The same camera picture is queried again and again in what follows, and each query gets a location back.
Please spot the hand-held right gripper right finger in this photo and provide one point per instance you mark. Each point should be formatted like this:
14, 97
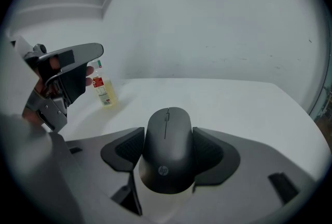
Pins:
246, 160

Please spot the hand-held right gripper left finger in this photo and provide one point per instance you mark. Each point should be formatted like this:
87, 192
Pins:
98, 155

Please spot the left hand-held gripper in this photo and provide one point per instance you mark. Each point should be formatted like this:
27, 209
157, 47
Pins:
54, 114

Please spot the dark grey computer mouse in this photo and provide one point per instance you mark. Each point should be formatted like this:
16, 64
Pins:
167, 150

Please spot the person's left hand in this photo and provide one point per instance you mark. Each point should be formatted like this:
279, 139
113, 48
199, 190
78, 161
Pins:
89, 75

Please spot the clear bottle with yellow liquid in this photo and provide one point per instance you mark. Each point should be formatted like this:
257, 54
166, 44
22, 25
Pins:
105, 90

